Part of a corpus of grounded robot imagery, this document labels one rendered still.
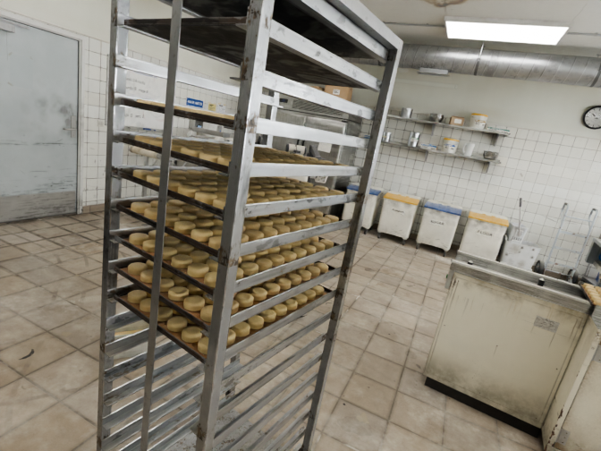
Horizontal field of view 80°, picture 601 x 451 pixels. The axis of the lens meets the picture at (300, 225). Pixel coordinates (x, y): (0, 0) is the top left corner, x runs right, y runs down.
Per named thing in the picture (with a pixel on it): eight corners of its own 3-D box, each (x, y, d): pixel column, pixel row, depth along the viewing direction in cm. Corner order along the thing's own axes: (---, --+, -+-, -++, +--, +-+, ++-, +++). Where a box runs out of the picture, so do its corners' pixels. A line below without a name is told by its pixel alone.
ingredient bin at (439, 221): (412, 249, 570) (425, 202, 550) (418, 241, 627) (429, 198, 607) (447, 259, 550) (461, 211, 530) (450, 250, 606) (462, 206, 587)
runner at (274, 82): (368, 120, 119) (370, 111, 118) (376, 121, 117) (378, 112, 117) (229, 78, 66) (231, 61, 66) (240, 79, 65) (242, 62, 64)
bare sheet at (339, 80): (278, 80, 134) (279, 76, 133) (376, 89, 113) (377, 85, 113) (123, 26, 85) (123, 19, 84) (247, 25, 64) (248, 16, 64)
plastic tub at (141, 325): (151, 334, 244) (153, 313, 240) (156, 353, 226) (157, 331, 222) (101, 340, 229) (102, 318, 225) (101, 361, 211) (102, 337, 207)
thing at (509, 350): (534, 408, 240) (584, 286, 217) (537, 441, 210) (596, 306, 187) (427, 361, 271) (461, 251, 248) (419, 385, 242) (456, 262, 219)
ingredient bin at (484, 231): (454, 260, 547) (469, 212, 528) (457, 251, 603) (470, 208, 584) (493, 272, 525) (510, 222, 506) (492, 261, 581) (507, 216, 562)
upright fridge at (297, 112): (341, 220, 678) (364, 108, 626) (324, 228, 597) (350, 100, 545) (276, 202, 729) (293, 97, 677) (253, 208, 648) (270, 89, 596)
